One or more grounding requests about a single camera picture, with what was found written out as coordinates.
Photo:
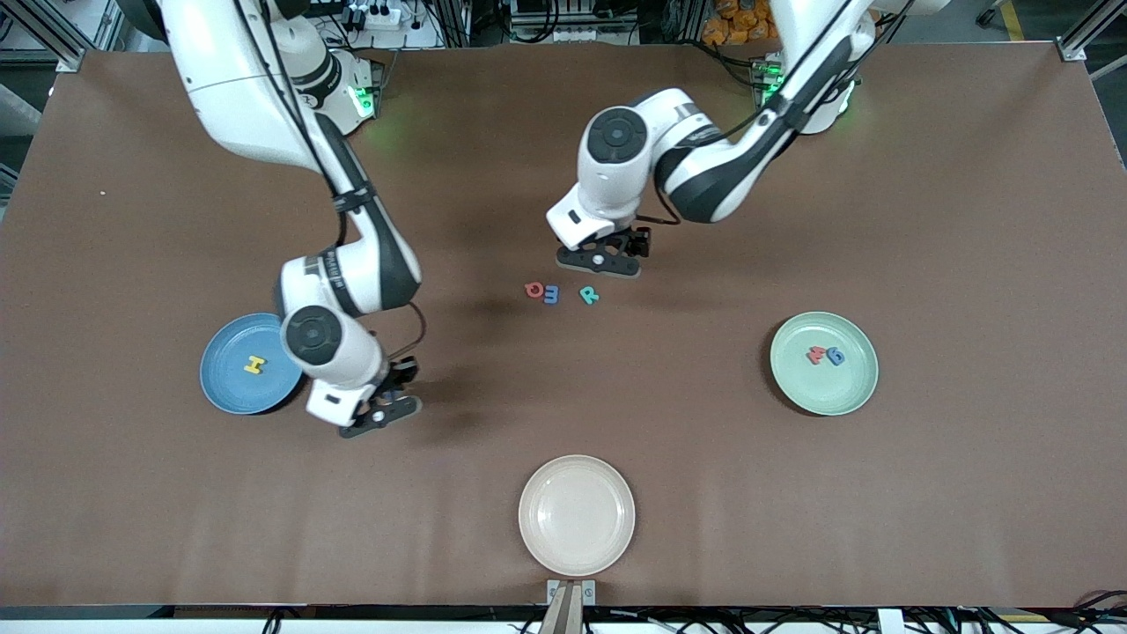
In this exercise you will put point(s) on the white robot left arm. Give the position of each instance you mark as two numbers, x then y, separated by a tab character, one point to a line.
607	189

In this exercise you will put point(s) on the teal uppercase R foam letter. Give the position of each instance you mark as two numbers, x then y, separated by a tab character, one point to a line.
585	295

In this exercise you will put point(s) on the pink lowercase w foam letter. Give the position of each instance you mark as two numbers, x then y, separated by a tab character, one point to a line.
817	357

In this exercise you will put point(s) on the yellow uppercase H foam letter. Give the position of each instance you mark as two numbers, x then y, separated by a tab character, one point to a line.
254	365

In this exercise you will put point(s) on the white power strip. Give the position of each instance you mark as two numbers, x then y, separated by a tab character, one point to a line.
379	16

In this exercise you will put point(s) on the blue plate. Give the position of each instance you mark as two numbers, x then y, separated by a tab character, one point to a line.
229	387

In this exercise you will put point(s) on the beige plate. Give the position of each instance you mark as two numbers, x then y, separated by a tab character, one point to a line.
577	519

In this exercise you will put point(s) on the red round foam letter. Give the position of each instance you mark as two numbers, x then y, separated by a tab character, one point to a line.
527	291

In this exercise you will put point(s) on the orange packaged snacks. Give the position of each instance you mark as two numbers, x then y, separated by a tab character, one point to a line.
735	26

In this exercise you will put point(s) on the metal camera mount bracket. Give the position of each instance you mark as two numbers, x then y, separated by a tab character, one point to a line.
570	608

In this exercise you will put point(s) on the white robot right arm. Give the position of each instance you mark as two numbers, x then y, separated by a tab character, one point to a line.
229	79

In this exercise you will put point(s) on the blue lowercase b foam letter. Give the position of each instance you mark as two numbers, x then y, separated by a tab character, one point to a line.
828	356

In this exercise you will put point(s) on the blue lowercase m foam letter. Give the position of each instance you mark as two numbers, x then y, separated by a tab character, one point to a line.
556	295

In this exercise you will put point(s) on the green plate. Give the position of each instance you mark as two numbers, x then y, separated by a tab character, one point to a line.
836	392

